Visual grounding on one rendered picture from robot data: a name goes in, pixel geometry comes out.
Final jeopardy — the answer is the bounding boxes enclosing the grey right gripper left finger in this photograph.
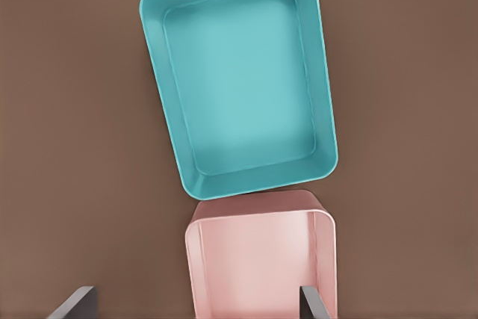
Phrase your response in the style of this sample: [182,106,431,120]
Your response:
[47,285,99,319]

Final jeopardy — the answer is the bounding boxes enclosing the teal rectangular tray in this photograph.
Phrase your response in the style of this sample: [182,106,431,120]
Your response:
[139,0,339,201]

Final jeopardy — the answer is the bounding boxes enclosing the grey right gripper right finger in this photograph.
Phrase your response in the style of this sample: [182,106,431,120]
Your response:
[299,285,332,319]

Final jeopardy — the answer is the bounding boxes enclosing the pink rectangular tray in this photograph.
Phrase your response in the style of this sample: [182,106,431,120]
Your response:
[184,189,339,319]

